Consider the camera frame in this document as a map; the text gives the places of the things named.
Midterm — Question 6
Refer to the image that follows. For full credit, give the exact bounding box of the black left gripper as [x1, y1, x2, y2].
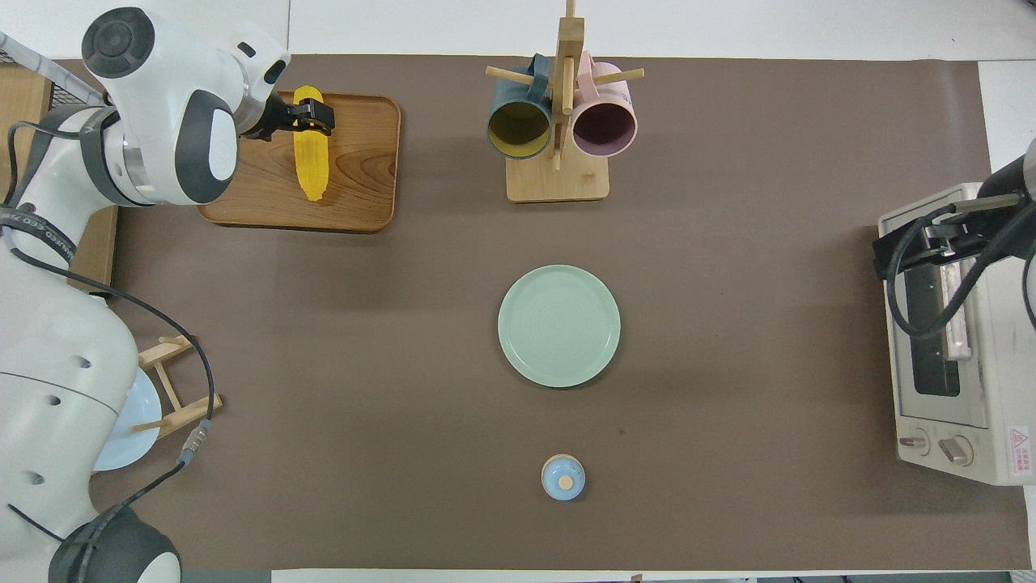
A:
[239, 91, 337, 142]

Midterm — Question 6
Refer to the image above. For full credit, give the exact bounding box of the yellow corn cob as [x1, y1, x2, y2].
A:
[292, 85, 333, 202]

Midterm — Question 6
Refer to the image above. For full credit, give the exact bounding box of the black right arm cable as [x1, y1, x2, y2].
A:
[885, 194, 1036, 341]

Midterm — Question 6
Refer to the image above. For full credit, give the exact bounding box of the small blue lid wooden knob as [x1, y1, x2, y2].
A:
[541, 454, 587, 501]

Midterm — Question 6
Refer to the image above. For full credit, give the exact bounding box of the wooden mug rack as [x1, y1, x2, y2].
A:
[486, 0, 646, 203]

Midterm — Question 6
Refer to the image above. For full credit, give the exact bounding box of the wooden plate rack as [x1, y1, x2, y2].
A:
[134, 333, 223, 442]

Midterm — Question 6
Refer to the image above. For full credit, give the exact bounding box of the dark blue mug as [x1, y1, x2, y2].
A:
[486, 53, 554, 161]

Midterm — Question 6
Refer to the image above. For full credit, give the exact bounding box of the brown wooden tray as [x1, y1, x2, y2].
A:
[196, 87, 402, 234]

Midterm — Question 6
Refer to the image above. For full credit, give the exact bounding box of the black wire wooden shelf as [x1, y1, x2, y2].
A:
[0, 32, 119, 294]

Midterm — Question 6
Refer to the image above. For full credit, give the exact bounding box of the brown table mat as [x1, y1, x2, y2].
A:
[57, 55, 1033, 572]

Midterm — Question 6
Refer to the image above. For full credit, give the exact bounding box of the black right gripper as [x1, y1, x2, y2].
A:
[873, 212, 985, 281]

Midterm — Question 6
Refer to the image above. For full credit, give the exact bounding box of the white checkered cloth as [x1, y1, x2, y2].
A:
[0, 32, 110, 106]

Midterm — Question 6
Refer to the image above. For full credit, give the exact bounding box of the pink mug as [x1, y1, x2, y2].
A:
[571, 50, 639, 159]

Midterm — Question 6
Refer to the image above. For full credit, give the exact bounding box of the cream toaster oven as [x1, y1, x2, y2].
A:
[878, 182, 1036, 487]

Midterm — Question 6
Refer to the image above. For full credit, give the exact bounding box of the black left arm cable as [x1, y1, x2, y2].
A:
[0, 121, 216, 583]

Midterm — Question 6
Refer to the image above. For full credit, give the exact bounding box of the pale green plate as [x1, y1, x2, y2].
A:
[497, 264, 622, 389]

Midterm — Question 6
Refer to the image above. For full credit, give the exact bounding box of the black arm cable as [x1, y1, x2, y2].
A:
[0, 121, 216, 583]
[885, 194, 1036, 341]

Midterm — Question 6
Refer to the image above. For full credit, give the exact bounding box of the light blue plate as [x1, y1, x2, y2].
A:
[93, 368, 161, 472]

